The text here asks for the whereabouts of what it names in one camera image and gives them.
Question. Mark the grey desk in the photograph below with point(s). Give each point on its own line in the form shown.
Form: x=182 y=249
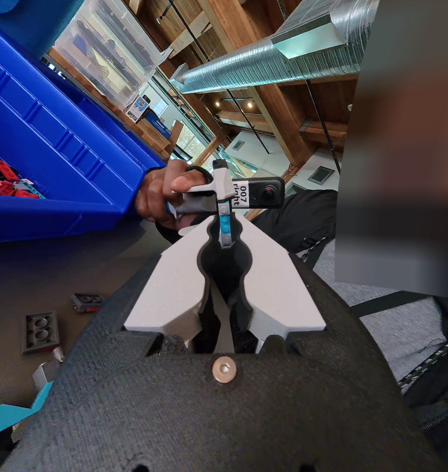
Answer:
x=24 y=273

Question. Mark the blue cardboard box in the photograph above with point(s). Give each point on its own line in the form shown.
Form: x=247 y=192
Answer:
x=158 y=124

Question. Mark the person's right forearm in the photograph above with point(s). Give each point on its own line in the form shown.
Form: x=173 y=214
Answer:
x=294 y=221

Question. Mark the pile of mixed toy bricks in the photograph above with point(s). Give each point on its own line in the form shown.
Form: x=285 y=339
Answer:
x=10 y=180

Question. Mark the dark grey toy brick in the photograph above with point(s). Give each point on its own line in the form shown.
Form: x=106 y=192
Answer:
x=41 y=332

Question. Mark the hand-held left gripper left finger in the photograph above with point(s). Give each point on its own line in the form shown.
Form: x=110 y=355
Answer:
x=165 y=295

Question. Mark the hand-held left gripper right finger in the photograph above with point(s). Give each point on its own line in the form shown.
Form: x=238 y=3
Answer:
x=283 y=295

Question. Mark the brown cardboard box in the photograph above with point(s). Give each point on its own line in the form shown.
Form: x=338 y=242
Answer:
x=161 y=142

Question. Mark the small picture card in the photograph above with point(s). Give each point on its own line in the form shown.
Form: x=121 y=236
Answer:
x=138 y=108

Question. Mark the teal and black brick assembly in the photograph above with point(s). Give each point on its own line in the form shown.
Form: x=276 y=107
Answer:
x=10 y=411

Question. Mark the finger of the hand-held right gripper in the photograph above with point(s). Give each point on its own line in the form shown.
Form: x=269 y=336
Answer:
x=190 y=230
x=224 y=184

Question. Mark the grey sweatshirt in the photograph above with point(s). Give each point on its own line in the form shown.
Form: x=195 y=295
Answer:
x=393 y=332

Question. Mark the clear plastic drawer stack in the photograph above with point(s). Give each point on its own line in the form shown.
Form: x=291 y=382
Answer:
x=109 y=44

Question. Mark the silver ventilation duct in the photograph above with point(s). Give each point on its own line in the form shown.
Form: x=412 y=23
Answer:
x=264 y=62

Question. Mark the person's right hand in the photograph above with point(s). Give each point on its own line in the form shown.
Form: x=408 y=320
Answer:
x=154 y=191

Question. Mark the blue plastic bin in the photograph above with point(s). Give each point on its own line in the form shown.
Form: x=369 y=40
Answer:
x=109 y=114
x=61 y=147

